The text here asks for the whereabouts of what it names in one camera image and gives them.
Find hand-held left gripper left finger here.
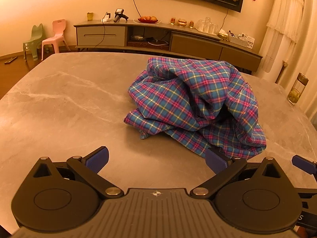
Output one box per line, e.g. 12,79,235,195
32,146,125,200

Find grey TV cabinet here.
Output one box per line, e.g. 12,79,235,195
74,20,263,75

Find plate of fruit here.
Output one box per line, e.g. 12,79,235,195
134,16,160,25

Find green plastic child chair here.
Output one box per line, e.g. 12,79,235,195
23,23,44,61

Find glass bottle with gold cap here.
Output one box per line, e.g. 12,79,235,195
287,73,309,105

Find black cable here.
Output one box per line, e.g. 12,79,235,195
221,9,228,31
93,22,106,47
131,0,143,18

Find black hand-held tool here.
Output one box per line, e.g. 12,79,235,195
113,9,129,23

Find white organiser box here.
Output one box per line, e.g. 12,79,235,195
227,30,255,49

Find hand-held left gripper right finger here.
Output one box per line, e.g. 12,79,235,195
190,147,283,200

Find pink plastic child chair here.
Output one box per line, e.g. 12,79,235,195
41,19,71,60

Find group of clear glass cups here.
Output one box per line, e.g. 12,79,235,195
197,17,216,33

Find plaid shirt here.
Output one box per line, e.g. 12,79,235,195
124,57,267,159

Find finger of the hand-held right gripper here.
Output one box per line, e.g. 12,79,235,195
291,155,317,177

